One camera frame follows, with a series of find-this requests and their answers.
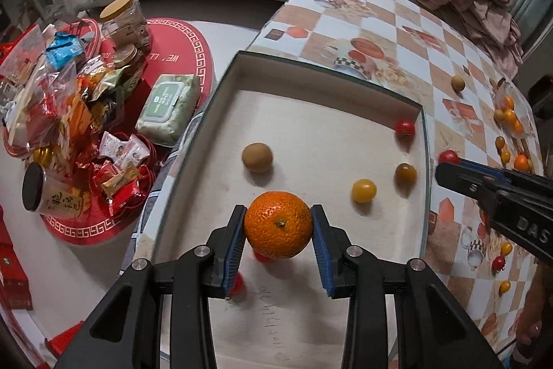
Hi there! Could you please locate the paper canister black lid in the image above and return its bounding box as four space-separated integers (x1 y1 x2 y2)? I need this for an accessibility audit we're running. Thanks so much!
21 162 85 218

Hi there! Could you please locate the checkered starfish print tablecloth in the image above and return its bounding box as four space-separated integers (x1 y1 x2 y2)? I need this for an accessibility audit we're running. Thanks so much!
245 0 547 357

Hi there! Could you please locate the red round floor mat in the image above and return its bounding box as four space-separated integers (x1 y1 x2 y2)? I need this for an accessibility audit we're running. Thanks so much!
2 17 217 249

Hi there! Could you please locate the red gift box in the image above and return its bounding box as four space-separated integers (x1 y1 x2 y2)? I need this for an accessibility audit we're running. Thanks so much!
0 205 33 311

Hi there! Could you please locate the shallow grey cardboard box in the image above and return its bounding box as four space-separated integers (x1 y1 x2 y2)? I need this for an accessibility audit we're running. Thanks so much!
119 49 434 369

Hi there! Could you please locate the large brown round fruit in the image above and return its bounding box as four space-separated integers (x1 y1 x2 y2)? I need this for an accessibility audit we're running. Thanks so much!
242 142 274 173

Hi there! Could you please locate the pile of snack packets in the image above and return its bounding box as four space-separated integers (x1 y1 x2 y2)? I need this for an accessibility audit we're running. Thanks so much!
0 21 158 218

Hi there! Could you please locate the dark brown cherry tomato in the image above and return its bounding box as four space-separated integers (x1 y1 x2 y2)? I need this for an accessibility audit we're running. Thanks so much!
394 163 418 187

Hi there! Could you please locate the person's right hand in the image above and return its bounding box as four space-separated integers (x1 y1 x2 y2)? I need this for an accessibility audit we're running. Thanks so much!
516 261 553 352

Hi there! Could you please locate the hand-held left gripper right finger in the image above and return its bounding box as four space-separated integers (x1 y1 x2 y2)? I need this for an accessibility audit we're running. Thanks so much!
310 204 504 369

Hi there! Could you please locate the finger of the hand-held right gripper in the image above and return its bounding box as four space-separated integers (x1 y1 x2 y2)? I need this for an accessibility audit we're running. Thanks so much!
458 158 553 189
435 162 498 202

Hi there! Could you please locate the green wet wipes pack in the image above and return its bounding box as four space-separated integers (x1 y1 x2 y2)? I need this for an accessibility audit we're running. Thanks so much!
135 74 201 147

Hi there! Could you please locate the flat red box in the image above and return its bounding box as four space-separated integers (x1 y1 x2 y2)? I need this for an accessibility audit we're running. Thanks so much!
43 321 85 358

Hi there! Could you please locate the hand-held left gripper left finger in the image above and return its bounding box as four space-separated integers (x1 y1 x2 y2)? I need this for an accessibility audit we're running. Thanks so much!
54 204 248 369

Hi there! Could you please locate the large clear jar wooden lid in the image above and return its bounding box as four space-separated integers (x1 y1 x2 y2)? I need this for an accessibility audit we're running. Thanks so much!
99 0 152 54

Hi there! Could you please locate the small jar wooden lid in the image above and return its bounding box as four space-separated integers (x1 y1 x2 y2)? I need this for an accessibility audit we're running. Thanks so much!
111 44 145 82

